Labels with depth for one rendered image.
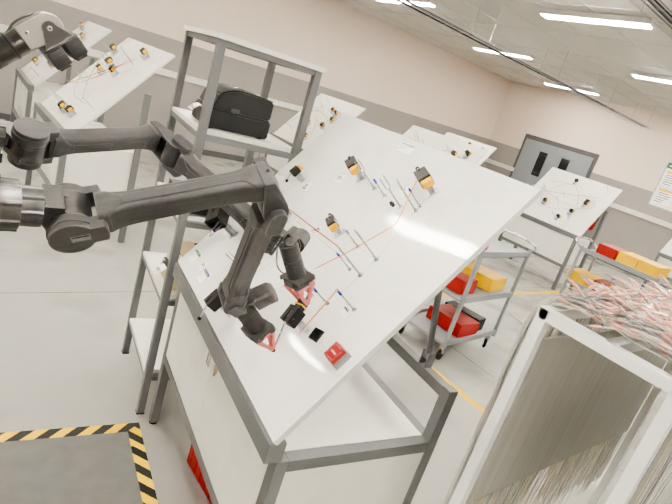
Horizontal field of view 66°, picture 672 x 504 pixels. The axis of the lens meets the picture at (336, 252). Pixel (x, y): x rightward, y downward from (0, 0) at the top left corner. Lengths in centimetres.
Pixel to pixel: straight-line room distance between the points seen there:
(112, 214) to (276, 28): 915
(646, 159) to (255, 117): 1118
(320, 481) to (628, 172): 1190
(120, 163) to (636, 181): 1075
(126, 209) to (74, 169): 364
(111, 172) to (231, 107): 244
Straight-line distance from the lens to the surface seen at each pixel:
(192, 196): 100
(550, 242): 836
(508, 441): 167
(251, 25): 980
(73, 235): 100
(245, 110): 243
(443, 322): 454
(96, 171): 467
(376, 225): 175
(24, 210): 98
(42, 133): 144
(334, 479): 171
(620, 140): 1325
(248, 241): 118
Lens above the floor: 178
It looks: 17 degrees down
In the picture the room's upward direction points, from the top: 18 degrees clockwise
